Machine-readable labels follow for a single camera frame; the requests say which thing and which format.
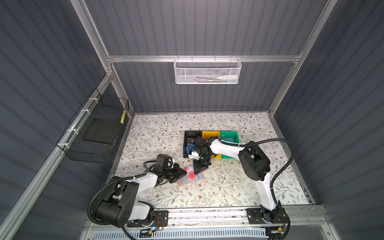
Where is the white card with red circle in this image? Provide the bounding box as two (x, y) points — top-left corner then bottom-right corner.
(185, 166), (203, 183)

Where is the yellow tag on basket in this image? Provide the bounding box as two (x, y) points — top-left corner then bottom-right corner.
(120, 110), (126, 124)

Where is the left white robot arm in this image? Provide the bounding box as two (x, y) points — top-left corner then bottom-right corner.
(87, 164), (187, 228)

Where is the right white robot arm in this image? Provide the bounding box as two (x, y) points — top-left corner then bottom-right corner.
(189, 137), (279, 223)

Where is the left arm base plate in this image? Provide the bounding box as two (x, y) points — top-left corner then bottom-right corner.
(126, 211), (169, 228)

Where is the black wire wall basket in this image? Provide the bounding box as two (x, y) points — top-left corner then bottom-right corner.
(57, 90), (130, 164)

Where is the yellow plastic bin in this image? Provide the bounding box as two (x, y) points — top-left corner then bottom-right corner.
(202, 131), (222, 159)

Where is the white vented cable duct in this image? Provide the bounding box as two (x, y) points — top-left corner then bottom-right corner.
(92, 227), (268, 240)

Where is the black pad in basket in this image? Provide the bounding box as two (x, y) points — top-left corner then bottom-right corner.
(82, 119), (119, 144)

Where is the blue card in bin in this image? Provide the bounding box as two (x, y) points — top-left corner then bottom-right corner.
(186, 145), (195, 155)

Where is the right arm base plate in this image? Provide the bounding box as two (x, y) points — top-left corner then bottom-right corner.
(246, 206), (289, 226)

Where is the black plastic bin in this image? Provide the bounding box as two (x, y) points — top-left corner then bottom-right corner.
(183, 131), (203, 158)

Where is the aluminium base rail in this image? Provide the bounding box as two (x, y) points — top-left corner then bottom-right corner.
(155, 205), (331, 230)

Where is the green plastic bin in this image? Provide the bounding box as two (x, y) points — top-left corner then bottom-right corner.
(220, 131), (240, 147)

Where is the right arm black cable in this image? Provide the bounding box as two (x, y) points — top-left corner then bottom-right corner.
(212, 135), (296, 208)

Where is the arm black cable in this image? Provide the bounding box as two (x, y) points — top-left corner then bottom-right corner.
(86, 159), (158, 240)
(212, 135), (296, 208)

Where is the white wire mesh basket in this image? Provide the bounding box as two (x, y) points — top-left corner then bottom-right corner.
(173, 58), (242, 85)

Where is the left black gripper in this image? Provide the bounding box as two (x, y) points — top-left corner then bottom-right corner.
(162, 163), (187, 183)

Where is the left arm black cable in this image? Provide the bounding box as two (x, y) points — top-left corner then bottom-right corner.
(86, 159), (158, 240)

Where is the white marker in basket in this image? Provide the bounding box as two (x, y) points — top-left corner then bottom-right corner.
(216, 75), (239, 82)

